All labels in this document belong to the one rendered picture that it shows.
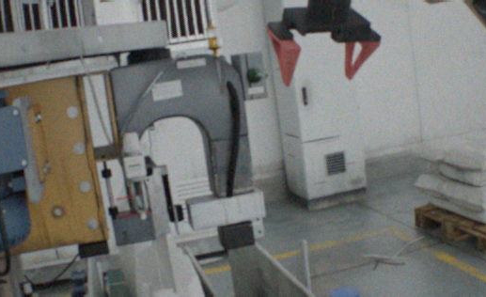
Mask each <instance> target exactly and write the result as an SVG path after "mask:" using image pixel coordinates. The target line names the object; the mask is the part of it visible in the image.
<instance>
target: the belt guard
mask: <svg viewBox="0 0 486 297"><path fill-rule="evenodd" d="M167 46H168V41H167V30H166V24H165V21H150V22H132V23H108V24H104V25H86V26H79V27H64V28H56V29H44V30H32V31H24V32H7V33H4V34H0V71H7V70H20V69H27V68H30V67H35V66H41V65H46V64H47V61H50V60H52V62H51V63H50V64H56V63H64V62H71V61H73V60H78V59H80V58H79V56H81V57H83V58H84V59H86V58H93V57H98V56H99V57H101V56H107V53H108V55H116V54H123V53H130V54H131V53H137V52H142V51H149V50H156V49H163V48H166V47H167Z"/></svg>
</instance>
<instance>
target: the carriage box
mask: <svg viewBox="0 0 486 297"><path fill-rule="evenodd" d="M80 76H81V73H78V74H73V75H66V76H60V77H54V78H48V79H44V80H41V81H37V82H30V83H24V84H18V85H13V86H2V87H0V90H5V89H6V90H7V91H8V98H4V99H2V100H4V101H7V104H8V106H12V101H13V99H16V98H20V97H24V96H30V101H31V103H32V106H33V105H36V104H39V105H41V106H42V110H43V120H44V125H45V129H46V133H47V134H46V139H47V143H48V148H49V152H50V156H51V162H52V169H51V170H52V171H51V173H50V175H49V177H48V179H47V182H45V189H44V193H43V195H42V197H41V199H40V203H38V204H36V203H34V204H32V203H31V202H30V198H29V193H28V190H27V189H26V190H25V191H26V198H27V203H28V208H29V212H30V218H31V223H32V227H31V232H30V234H29V236H28V239H27V240H25V241H24V242H23V243H22V244H21V245H18V246H17V247H14V248H13V249H9V252H10V255H11V256H16V255H20V254H23V253H25V254H27V253H32V252H36V251H43V250H47V249H56V248H59V247H63V246H66V247H67V246H71V245H75V244H78V243H80V244H82V243H87V242H98V241H102V240H105V239H106V240H109V232H108V225H107V218H106V211H105V206H104V202H103V196H102V187H101V182H100V177H99V171H98V167H97V163H94V162H93V161H94V160H95V159H94V147H93V141H92V131H91V126H90V121H89V116H88V111H87V100H86V92H85V81H84V77H83V76H82V77H80ZM5 256H6V255H5V252H3V253H0V258H4V257H5Z"/></svg>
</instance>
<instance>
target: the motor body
mask: <svg viewBox="0 0 486 297"><path fill-rule="evenodd" d="M4 98H8V91H7V90H6V89H5V90H0V108H3V107H8V104H7V101H4V100H2V99H4ZM13 173H15V172H11V173H9V172H7V173H5V174H1V175H0V208H1V211H2V215H3V219H4V223H5V228H6V233H7V239H8V248H9V249H13V248H14V247H17V246H18V245H21V244H22V243H23V242H24V241H25V240H27V239H28V236H29V234H30V232H31V227H32V223H31V218H30V212H29V208H28V203H27V198H26V191H25V190H21V191H13V190H11V189H6V186H5V182H4V178H5V177H11V176H12V174H13ZM3 252H5V249H4V245H3V240H2V236H1V231H0V253H3Z"/></svg>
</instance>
